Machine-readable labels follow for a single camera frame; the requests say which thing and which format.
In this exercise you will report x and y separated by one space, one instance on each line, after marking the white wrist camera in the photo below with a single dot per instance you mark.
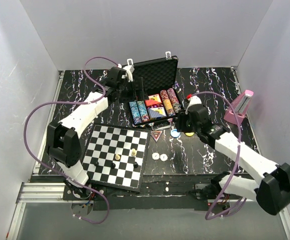
129 69
193 100

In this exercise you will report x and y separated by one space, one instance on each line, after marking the blue small blind button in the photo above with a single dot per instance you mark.
174 133

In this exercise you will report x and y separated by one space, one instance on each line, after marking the light blue chip column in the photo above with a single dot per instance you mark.
135 112

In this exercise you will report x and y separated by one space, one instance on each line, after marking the white chess pawn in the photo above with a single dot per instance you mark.
117 157

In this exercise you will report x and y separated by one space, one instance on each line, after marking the white loose poker chip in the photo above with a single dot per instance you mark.
155 156
163 157

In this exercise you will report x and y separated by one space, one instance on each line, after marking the blue playing card deck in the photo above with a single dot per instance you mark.
156 112

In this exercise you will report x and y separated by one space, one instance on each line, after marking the black chess piece right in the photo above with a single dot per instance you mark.
135 165

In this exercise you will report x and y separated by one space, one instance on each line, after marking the triangular all-in marker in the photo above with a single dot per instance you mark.
156 134

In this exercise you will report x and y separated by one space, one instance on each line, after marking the black chess piece middle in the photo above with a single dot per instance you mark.
113 165

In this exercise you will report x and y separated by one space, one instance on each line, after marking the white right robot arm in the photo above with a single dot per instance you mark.
269 184

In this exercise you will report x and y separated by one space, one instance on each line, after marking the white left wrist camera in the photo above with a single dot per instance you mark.
129 69

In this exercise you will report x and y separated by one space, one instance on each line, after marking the pink metronome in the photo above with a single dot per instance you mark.
240 106

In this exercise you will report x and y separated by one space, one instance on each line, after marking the black white chess board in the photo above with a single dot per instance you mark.
106 141

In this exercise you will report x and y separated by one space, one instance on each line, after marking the red yellow chip column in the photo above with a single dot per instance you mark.
167 103

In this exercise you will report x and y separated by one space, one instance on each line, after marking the yellow big blind button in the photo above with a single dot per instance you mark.
189 134

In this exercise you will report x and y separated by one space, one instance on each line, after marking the red playing card deck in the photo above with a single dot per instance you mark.
154 99

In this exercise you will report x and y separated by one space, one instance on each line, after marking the aluminium rail frame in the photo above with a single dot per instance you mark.
215 88

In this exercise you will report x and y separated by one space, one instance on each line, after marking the green blue chip column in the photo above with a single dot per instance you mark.
143 111

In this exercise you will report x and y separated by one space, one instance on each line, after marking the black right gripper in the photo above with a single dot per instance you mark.
180 123

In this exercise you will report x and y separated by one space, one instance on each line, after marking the purple red chip column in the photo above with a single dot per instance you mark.
174 100

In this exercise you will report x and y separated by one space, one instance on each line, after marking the black poker set case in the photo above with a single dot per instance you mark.
158 74

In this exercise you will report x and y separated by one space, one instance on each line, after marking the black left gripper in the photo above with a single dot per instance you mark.
140 94

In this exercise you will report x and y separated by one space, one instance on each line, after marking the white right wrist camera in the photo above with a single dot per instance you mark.
193 100

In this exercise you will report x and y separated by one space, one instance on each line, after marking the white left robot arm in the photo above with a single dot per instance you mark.
63 137

